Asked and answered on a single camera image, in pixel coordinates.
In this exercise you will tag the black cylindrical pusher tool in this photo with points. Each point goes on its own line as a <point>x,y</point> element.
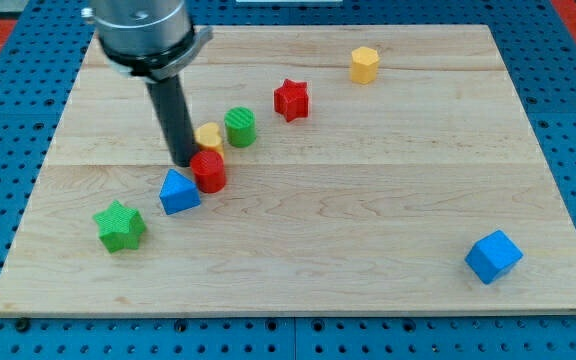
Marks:
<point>170,106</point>

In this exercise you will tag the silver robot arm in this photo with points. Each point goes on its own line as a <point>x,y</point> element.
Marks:
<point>154,40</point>

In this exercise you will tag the red star block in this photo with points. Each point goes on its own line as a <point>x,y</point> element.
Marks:
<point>291,100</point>

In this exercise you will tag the green star block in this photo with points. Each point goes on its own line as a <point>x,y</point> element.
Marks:
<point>119,227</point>

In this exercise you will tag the yellow heart block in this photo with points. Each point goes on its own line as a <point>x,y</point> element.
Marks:
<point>208,138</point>

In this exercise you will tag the green cylinder block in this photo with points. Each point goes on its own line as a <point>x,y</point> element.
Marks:
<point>240,127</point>

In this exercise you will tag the red cylinder block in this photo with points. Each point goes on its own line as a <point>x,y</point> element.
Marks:
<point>209,171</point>

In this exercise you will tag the blue triangle block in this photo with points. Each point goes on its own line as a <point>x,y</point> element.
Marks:
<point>178,193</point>

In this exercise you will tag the yellow hexagon block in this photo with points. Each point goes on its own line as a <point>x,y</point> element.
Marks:
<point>364,65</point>

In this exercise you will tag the wooden board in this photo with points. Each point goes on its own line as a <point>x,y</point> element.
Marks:
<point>366,208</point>

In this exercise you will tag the blue cube block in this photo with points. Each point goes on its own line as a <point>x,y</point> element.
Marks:
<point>493,256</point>

